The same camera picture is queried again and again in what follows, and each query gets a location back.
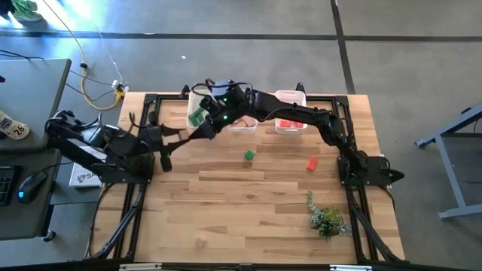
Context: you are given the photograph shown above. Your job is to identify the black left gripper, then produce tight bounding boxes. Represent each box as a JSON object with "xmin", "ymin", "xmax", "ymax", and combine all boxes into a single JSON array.
[{"xmin": 142, "ymin": 126, "xmax": 196, "ymax": 174}]

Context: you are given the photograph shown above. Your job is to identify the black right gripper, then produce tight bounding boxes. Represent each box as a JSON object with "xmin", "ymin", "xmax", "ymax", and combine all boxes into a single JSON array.
[{"xmin": 187, "ymin": 89, "xmax": 253, "ymax": 142}]

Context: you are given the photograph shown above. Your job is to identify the white plastic bin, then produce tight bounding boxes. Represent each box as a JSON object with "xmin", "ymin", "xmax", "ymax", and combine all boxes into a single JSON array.
[
  {"xmin": 273, "ymin": 89, "xmax": 308, "ymax": 136},
  {"xmin": 186, "ymin": 89, "xmax": 212, "ymax": 132}
]

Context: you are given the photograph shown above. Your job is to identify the clear plastic bin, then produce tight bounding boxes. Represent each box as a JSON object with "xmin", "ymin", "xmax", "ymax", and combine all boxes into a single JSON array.
[{"xmin": 227, "ymin": 112, "xmax": 260, "ymax": 136}]

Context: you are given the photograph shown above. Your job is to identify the white printed box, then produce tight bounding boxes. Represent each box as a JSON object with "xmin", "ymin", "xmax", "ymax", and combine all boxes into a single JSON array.
[{"xmin": 68, "ymin": 145, "xmax": 103, "ymax": 188}]

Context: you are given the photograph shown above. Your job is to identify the gray desk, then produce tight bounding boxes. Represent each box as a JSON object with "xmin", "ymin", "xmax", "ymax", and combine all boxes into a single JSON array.
[{"xmin": 0, "ymin": 58, "xmax": 72, "ymax": 152}]

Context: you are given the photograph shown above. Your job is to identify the black computer mouse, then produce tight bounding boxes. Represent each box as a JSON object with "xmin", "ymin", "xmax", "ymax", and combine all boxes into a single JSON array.
[{"xmin": 16, "ymin": 170, "xmax": 49, "ymax": 206}]

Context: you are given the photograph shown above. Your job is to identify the small artificial green plant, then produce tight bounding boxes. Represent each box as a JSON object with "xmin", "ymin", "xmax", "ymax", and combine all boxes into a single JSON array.
[{"xmin": 305, "ymin": 190, "xmax": 352, "ymax": 242}]

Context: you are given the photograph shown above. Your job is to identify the dark desk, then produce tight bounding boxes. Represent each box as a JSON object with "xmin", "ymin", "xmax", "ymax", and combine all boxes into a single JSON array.
[{"xmin": 0, "ymin": 148, "xmax": 63, "ymax": 242}]

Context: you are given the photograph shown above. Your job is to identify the black keyboard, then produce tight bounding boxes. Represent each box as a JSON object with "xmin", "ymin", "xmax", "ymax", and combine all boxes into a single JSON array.
[{"xmin": 0, "ymin": 164, "xmax": 17, "ymax": 207}]

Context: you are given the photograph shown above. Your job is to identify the person's foot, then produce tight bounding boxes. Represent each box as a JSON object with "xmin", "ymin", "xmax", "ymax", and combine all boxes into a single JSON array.
[{"xmin": 10, "ymin": 0, "xmax": 44, "ymax": 23}]

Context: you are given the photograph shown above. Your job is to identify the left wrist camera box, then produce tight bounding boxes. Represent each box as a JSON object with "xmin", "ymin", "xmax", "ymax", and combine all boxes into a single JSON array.
[{"xmin": 145, "ymin": 125, "xmax": 163, "ymax": 143}]

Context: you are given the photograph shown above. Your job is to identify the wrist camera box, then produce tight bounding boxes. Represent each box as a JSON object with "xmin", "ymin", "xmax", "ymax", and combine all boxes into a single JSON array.
[
  {"xmin": 210, "ymin": 78, "xmax": 237, "ymax": 98},
  {"xmin": 145, "ymin": 125, "xmax": 163, "ymax": 143}
]

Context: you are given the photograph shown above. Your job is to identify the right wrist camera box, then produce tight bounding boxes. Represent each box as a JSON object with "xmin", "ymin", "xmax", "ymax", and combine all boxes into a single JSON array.
[{"xmin": 210, "ymin": 78, "xmax": 237, "ymax": 98}]

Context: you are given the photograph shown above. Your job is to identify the black aluminium table frame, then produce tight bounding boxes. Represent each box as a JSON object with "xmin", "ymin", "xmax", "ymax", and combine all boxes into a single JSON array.
[{"xmin": 83, "ymin": 92, "xmax": 407, "ymax": 271}]

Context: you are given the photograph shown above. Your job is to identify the yellow extension cable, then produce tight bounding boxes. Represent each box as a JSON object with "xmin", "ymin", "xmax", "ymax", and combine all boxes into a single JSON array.
[{"xmin": 40, "ymin": 0, "xmax": 127, "ymax": 111}]

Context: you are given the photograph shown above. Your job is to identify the white power cable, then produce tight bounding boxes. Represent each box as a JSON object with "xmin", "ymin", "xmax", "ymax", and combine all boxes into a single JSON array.
[{"xmin": 96, "ymin": 26, "xmax": 127, "ymax": 90}]

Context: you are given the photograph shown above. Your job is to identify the gray metal table frame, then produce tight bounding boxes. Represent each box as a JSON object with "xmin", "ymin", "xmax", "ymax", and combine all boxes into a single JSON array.
[{"xmin": 413, "ymin": 103, "xmax": 482, "ymax": 221}]

